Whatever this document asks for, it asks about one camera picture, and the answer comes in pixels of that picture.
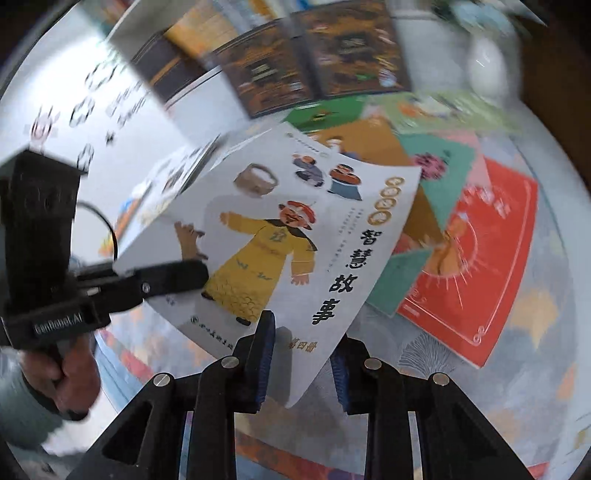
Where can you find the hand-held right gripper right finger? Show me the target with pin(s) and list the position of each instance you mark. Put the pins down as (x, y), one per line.
(341, 383)

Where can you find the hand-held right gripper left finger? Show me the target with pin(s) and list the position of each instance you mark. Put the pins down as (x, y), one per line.
(267, 364)

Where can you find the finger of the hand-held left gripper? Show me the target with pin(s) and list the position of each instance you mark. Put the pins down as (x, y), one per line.
(175, 277)

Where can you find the white book yellow-robed figure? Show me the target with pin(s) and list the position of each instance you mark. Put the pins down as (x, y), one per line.
(258, 240)

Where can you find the stack of thin books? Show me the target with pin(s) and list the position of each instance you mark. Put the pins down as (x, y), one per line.
(171, 184)

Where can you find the teal book with girl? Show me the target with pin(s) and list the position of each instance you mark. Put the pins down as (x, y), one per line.
(452, 180)

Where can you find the pink book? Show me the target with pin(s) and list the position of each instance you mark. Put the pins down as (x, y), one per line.
(466, 143)

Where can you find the light green picture book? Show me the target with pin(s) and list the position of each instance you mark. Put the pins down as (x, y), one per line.
(438, 110)

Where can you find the person's left forearm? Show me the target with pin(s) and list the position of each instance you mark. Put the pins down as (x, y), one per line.
(27, 415)

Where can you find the person's left hand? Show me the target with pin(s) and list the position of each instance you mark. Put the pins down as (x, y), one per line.
(78, 383)

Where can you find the white bookshelf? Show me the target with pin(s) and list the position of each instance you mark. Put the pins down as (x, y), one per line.
(207, 99)

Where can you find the red book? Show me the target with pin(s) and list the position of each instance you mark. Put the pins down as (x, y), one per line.
(485, 258)

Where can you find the fan-patterned cloth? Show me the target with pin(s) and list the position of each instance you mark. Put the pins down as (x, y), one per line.
(531, 323)

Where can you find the dark green book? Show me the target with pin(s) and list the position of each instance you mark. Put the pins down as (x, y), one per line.
(332, 115)

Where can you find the orange-brown book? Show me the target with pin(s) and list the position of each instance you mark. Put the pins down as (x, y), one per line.
(383, 147)

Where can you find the white ribbed vase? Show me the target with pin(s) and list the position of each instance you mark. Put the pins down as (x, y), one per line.
(489, 64)

